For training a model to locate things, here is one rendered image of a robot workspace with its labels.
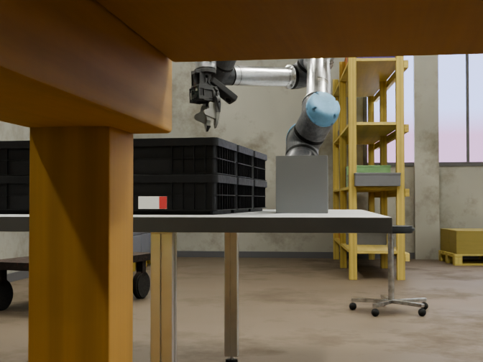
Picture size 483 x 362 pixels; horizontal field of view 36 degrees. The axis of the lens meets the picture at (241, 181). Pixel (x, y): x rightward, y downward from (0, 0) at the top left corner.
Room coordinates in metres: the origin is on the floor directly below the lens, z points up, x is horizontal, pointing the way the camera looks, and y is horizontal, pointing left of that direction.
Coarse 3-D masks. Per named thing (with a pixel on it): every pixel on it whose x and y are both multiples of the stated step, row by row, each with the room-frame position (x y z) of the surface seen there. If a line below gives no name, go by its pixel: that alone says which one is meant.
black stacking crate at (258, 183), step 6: (258, 180) 2.86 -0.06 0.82; (252, 186) 2.80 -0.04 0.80; (258, 186) 2.86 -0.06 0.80; (264, 186) 3.00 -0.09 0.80; (252, 192) 2.80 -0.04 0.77; (258, 192) 2.90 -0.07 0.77; (264, 192) 3.04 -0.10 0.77; (252, 198) 2.80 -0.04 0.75; (258, 198) 2.90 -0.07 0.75; (264, 198) 3.04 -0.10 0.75; (252, 204) 2.80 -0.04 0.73; (258, 204) 2.90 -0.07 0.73; (264, 204) 3.04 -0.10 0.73; (252, 210) 2.84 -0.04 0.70; (258, 210) 2.96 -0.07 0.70
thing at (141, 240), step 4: (136, 232) 7.94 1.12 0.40; (140, 232) 8.11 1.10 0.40; (144, 232) 8.31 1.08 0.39; (148, 232) 8.49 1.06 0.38; (136, 236) 7.93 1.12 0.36; (140, 236) 8.11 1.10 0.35; (144, 236) 8.29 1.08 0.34; (148, 236) 8.46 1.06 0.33; (136, 240) 7.93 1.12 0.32; (140, 240) 8.11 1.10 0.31; (144, 240) 8.29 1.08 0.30; (148, 240) 8.46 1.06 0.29; (136, 244) 7.93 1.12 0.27; (140, 244) 8.11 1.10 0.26; (144, 244) 8.29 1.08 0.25; (148, 244) 8.46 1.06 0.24; (136, 248) 7.93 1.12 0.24; (140, 248) 8.11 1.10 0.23; (144, 248) 8.29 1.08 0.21; (148, 248) 8.46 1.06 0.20; (148, 260) 8.79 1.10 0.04; (136, 264) 8.29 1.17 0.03
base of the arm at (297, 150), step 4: (300, 144) 2.57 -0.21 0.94; (304, 144) 2.57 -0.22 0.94; (292, 148) 2.58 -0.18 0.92; (296, 148) 2.56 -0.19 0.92; (300, 148) 2.56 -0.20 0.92; (304, 148) 2.56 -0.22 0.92; (308, 148) 2.56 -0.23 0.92; (312, 148) 2.57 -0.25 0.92; (288, 152) 2.58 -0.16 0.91; (292, 152) 2.54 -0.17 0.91; (296, 152) 2.53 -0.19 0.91; (300, 152) 2.52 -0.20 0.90; (304, 152) 2.52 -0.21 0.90; (308, 152) 2.53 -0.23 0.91; (312, 152) 2.55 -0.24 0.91; (316, 152) 2.58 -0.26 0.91
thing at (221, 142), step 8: (136, 144) 2.24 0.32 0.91; (144, 144) 2.24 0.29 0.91; (152, 144) 2.23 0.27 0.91; (160, 144) 2.23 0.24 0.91; (168, 144) 2.22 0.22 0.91; (176, 144) 2.22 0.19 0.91; (184, 144) 2.21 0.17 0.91; (192, 144) 2.21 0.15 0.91; (200, 144) 2.20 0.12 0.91; (208, 144) 2.20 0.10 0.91; (216, 144) 2.20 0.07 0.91; (224, 144) 2.29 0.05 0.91; (232, 144) 2.40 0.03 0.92
